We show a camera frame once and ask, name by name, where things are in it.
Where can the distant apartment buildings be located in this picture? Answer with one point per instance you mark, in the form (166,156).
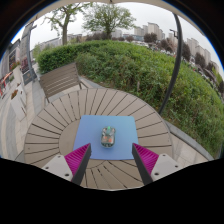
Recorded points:
(151,30)

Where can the grey standing sign pillar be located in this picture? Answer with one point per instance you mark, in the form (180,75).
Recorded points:
(24,50)

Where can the transparent green computer mouse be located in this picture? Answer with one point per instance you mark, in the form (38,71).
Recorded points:
(108,137)

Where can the tall bare-trunk tree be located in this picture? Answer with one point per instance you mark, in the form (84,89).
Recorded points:
(64,31)

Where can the round leafy green tree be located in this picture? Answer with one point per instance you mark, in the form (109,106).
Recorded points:
(107,18)

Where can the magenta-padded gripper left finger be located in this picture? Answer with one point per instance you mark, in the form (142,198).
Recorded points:
(77,159)

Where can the curved black umbrella pole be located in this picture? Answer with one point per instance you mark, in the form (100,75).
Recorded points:
(175,66)

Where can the blue square mouse pad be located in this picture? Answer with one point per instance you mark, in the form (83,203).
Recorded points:
(90,136)

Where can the brown slatted outdoor chair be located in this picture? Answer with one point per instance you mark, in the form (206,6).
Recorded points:
(60,80)

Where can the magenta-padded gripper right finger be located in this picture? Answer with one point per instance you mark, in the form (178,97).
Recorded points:
(145,159)

